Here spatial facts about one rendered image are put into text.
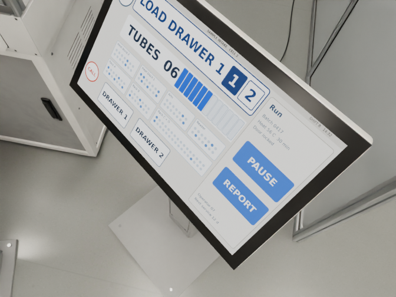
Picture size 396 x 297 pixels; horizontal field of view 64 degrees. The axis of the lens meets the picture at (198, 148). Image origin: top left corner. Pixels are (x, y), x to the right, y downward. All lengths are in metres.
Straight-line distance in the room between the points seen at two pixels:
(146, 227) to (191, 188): 0.99
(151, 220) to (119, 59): 1.03
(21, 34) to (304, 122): 0.79
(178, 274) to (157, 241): 0.18
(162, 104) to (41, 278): 1.22
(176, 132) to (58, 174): 1.24
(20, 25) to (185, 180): 0.63
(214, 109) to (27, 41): 0.65
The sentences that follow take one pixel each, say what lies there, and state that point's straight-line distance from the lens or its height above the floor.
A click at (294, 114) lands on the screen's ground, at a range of 0.48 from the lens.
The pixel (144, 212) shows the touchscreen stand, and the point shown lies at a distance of 1.57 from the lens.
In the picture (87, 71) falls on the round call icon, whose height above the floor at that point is 1.01.
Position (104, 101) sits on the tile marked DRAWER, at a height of 0.99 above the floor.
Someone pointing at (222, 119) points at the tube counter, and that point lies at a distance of 0.52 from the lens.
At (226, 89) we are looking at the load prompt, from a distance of 0.51.
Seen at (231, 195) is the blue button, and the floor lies 1.04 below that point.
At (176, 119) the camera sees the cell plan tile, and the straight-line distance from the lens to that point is 0.56.
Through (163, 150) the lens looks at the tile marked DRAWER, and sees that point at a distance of 0.59.
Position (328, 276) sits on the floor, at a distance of 1.71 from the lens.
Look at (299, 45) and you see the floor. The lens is 2.31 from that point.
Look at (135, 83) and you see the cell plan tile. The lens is 0.62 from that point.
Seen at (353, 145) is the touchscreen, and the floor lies 1.19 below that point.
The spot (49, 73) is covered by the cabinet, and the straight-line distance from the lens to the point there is 1.13.
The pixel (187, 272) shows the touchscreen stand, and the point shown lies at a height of 0.03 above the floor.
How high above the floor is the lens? 1.55
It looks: 64 degrees down
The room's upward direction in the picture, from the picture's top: 9 degrees clockwise
